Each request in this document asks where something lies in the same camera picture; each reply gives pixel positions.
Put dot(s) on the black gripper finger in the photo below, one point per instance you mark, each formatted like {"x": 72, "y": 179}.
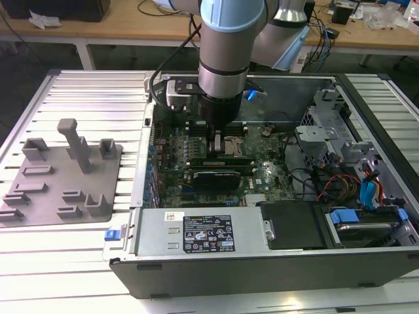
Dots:
{"x": 216, "y": 144}

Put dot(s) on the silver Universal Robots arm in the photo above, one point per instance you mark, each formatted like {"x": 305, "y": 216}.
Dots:
{"x": 226, "y": 39}

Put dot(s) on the black RAM slot bank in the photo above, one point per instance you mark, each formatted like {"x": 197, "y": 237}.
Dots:
{"x": 219, "y": 168}
{"x": 235, "y": 131}

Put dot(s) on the black graphics card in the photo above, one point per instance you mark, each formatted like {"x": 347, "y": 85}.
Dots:
{"x": 216, "y": 179}

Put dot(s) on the green motherboard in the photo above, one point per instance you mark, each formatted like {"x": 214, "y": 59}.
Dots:
{"x": 262, "y": 163}

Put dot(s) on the round coin battery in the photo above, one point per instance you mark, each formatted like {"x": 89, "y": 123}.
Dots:
{"x": 265, "y": 131}

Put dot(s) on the silver chipset heatsink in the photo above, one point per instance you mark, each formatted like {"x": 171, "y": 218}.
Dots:
{"x": 256, "y": 198}

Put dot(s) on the white plastic case latch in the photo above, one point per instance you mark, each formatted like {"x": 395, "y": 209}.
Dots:
{"x": 149, "y": 85}

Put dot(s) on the grey metal drive cage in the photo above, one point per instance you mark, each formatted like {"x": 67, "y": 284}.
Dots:
{"x": 314, "y": 137}

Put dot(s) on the grey power supply unit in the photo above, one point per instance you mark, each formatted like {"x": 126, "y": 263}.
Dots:
{"x": 157, "y": 235}

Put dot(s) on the black plastic shroud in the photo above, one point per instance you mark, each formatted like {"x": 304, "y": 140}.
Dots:
{"x": 291, "y": 225}

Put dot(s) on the black power adapter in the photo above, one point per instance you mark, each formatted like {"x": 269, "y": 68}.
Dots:
{"x": 334, "y": 33}

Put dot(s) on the open black PC case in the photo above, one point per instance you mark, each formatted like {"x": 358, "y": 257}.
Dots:
{"x": 262, "y": 274}

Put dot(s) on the blue case latch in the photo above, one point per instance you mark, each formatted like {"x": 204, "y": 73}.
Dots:
{"x": 111, "y": 235}

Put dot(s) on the hard disk in blue carrier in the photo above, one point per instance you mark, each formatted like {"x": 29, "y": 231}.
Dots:
{"x": 342, "y": 217}

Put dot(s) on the grey parts rack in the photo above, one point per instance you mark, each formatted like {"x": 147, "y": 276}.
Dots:
{"x": 65, "y": 176}

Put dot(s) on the small black device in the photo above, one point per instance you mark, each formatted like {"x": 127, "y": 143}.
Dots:
{"x": 343, "y": 13}

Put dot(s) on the black box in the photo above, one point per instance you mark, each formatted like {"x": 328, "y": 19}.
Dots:
{"x": 65, "y": 10}

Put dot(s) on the clear plastic bags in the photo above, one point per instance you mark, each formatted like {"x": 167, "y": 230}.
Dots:
{"x": 383, "y": 19}

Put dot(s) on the crumpled white paper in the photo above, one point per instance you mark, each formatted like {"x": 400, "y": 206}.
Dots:
{"x": 44, "y": 20}

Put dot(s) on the CPU socket with metal frame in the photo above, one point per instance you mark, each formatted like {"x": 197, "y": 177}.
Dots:
{"x": 234, "y": 147}

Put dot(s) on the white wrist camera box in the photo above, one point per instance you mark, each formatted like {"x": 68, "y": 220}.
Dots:
{"x": 178, "y": 93}

